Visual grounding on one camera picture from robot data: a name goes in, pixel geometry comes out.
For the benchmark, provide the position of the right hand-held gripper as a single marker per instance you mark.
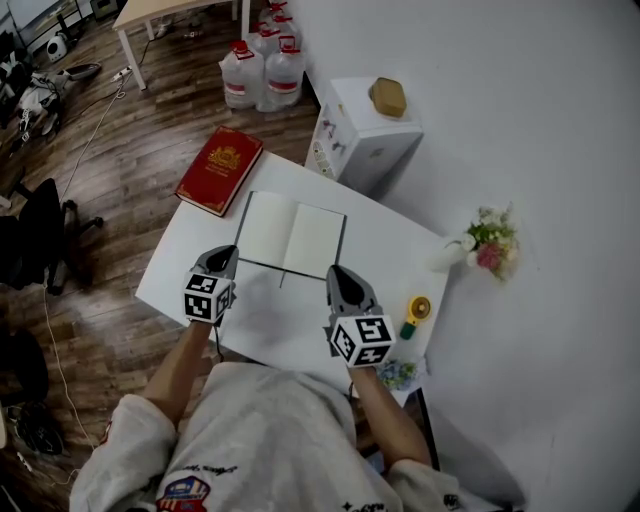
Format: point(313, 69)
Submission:
point(362, 340)

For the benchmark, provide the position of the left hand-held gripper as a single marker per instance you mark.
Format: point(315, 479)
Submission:
point(207, 297)

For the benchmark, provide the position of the grey notebook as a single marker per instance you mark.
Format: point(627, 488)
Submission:
point(305, 245)

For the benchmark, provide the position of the person's right forearm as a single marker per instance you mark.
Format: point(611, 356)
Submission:
point(392, 420)

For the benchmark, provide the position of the person's left forearm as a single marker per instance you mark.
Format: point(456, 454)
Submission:
point(177, 372)

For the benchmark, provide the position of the yellow green handheld fan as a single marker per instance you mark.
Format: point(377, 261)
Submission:
point(419, 307)

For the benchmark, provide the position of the white table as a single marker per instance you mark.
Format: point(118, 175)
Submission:
point(280, 320)

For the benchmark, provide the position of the red hardcover book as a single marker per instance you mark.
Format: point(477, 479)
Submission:
point(220, 170)

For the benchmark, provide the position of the white water dispenser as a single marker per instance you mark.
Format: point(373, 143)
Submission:
point(370, 155)

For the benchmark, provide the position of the flower bouquet in white vase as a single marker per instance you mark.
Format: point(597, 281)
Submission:
point(492, 245)

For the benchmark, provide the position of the person's grey sweatshirt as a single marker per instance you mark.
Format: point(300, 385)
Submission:
point(265, 440)

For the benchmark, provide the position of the black office chair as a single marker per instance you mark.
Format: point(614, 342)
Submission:
point(40, 235)

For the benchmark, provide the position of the group of clear water jugs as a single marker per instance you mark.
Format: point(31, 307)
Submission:
point(262, 75)

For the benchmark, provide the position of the tan lidded box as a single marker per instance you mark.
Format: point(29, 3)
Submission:
point(388, 97)

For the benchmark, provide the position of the white power strip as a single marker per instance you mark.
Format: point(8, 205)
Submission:
point(121, 74)

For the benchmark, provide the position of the black round chair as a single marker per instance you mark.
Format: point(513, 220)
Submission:
point(22, 365)

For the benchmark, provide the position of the black headset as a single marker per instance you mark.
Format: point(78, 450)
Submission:
point(42, 432)

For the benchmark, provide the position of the light wood table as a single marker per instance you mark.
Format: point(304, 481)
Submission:
point(165, 12)

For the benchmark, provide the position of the white round appliance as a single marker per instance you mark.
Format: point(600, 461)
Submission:
point(57, 47)

